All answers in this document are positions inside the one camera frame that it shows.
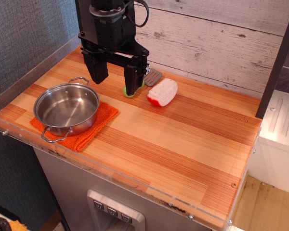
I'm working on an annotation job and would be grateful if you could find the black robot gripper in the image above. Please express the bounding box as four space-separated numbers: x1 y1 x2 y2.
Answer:
79 4 150 95

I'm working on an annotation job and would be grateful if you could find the stainless steel pot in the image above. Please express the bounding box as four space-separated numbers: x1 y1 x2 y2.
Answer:
33 77 100 143

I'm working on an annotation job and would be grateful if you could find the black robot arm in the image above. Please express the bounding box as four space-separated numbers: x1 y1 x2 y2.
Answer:
75 0 150 97

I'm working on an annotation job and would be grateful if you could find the orange knitted cloth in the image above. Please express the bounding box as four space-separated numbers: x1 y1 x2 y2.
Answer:
30 101 119 153

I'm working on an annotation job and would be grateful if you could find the white and red toy cheese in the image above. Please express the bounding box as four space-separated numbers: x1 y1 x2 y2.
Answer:
147 78 178 107

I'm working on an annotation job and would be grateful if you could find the clear acrylic table guard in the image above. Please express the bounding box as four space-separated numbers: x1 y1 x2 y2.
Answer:
0 40 261 230

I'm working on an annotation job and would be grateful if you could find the grey toy fridge cabinet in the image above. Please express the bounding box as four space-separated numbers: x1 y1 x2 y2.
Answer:
34 148 208 231

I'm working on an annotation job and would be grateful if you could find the silver dispenser panel with buttons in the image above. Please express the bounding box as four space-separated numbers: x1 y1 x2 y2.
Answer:
86 189 146 231

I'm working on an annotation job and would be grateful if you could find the white toy sink unit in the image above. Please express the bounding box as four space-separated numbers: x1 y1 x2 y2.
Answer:
248 90 289 192

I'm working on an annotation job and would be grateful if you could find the yellow and black object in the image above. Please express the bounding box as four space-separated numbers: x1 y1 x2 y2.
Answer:
0 217 28 231

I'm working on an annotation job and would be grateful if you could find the green handled grey spatula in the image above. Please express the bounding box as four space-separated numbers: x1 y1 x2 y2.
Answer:
122 68 163 98

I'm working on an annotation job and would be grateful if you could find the dark left support post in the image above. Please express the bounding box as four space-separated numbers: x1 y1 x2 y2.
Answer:
75 0 98 44

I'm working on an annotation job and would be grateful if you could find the dark support post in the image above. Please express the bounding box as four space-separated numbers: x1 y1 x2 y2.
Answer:
255 23 289 119
75 0 98 44

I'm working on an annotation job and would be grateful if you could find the dark right support post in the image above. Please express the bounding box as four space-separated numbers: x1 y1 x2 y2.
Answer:
255 23 289 119

